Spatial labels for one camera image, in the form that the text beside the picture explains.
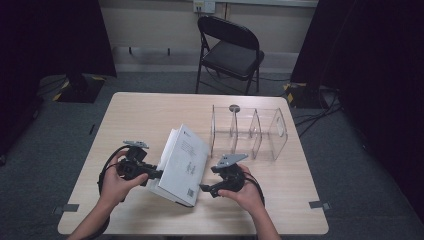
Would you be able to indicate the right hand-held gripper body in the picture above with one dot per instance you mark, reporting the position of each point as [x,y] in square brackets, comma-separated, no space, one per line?
[233,180]

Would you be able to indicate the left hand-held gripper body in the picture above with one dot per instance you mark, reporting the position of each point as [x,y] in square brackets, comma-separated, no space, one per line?
[131,168]

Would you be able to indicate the white book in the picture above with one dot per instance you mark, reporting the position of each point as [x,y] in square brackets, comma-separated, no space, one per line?
[183,166]

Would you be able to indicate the clear acrylic book rack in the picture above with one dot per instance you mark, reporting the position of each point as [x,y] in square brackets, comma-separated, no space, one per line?
[263,140]

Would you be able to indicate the person's right hand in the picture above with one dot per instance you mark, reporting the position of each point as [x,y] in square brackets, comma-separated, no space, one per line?
[250,196]

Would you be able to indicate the person's left hand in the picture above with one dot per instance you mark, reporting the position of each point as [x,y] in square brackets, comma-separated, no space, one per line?
[115,188]

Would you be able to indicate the small black floor strip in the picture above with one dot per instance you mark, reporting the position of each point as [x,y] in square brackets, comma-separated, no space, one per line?
[91,129]

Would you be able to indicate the grey round table grommet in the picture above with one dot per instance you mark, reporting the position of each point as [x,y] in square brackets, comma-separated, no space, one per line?
[234,108]

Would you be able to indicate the grey tape strip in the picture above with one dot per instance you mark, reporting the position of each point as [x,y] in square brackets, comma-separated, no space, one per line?
[66,208]
[319,205]

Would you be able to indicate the black stand base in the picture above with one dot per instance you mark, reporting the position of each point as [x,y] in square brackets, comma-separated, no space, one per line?
[80,89]
[306,96]

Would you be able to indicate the black folding chair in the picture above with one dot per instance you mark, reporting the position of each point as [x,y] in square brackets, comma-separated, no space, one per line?
[231,56]

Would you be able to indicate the black curtain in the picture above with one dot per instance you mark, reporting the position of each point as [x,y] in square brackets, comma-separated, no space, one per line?
[376,66]
[50,43]

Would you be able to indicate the grey wall skirting duct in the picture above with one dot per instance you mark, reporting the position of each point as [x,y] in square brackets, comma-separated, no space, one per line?
[156,61]

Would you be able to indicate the white wall socket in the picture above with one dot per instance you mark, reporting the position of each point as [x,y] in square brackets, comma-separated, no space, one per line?
[204,6]

